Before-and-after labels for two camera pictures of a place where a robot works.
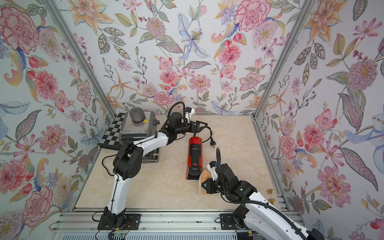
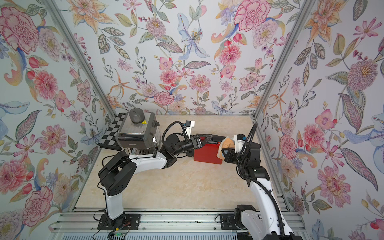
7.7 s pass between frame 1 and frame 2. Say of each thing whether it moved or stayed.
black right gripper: moved
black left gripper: moved
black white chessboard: stayed
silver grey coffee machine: stayed
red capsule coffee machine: moved
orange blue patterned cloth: moved
